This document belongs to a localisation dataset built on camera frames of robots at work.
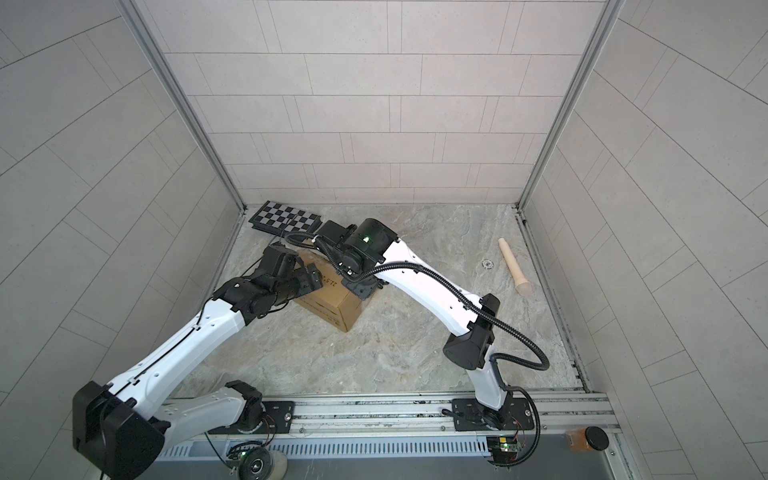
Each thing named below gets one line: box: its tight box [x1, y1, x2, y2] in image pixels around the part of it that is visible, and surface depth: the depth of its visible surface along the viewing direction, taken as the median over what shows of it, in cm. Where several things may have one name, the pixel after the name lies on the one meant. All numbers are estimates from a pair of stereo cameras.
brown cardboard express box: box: [294, 248, 362, 333], surface depth 77 cm
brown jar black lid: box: [566, 426, 609, 451], surface depth 63 cm
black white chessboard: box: [248, 200, 323, 236], surface depth 111 cm
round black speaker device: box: [238, 446, 287, 480], surface depth 59 cm
